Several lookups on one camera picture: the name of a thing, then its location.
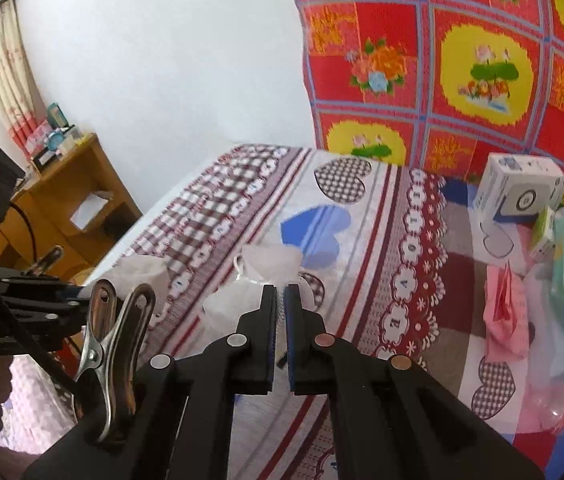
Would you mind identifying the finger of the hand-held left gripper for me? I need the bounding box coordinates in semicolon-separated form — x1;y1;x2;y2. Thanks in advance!
0;309;86;352
0;269;90;307

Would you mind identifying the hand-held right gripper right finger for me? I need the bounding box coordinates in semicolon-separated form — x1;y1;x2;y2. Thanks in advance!
284;284;545;480

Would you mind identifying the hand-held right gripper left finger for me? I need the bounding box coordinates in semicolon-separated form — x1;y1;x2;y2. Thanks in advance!
24;285;278;480

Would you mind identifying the small clear plastic bag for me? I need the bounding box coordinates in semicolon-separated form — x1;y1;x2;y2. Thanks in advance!
202;242;314;341

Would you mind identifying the white and green box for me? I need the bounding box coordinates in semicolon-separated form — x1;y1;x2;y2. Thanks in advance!
529;205;559;263

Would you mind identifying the white cardboard box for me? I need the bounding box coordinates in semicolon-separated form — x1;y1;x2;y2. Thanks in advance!
472;154;564;225

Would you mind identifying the metal spring clip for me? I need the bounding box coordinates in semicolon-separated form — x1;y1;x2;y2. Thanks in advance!
73;279;158;447
24;245;65;278

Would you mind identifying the pink quilted blanket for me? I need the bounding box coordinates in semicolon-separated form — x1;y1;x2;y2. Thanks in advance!
0;355;84;457

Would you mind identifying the pink box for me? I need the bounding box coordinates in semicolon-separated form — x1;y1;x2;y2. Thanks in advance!
24;117;53;155

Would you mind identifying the teal alarm clock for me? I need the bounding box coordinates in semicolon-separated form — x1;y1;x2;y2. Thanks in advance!
44;130;70;154

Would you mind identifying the white paper sheet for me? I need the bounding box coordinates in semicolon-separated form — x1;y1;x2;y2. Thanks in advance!
69;191;113;231

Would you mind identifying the brown wooden cabinet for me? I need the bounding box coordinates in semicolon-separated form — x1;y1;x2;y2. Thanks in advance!
0;132;144;272

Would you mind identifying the teal box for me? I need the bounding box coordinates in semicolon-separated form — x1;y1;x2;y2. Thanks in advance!
46;103;68;131

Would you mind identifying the floral curtain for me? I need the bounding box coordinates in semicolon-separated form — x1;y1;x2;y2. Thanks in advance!
0;0;49;157

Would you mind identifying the pink paper bag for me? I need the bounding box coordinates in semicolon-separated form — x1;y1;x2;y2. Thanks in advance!
482;264;538;362

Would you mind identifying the red floral printed blanket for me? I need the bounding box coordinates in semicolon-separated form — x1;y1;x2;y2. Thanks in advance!
284;0;564;201

